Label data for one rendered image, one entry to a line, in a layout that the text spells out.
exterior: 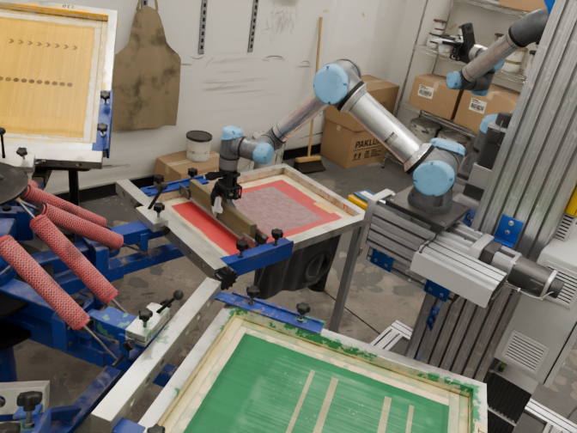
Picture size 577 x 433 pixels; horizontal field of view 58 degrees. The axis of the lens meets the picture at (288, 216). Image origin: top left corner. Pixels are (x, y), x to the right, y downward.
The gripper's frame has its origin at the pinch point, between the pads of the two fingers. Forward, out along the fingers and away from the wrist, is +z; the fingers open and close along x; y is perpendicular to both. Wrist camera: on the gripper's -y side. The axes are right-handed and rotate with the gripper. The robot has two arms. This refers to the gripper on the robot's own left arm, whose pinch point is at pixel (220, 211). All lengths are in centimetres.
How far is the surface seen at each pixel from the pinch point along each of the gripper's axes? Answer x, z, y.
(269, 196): 34.1, 5.3, -9.6
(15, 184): -74, -30, 6
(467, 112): 321, 17, -74
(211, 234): -7.3, 5.4, 5.5
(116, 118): 52, 37, -195
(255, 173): 38.3, 2.1, -25.4
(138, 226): -34.9, -3.2, 0.4
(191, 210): -3.6, 5.4, -14.0
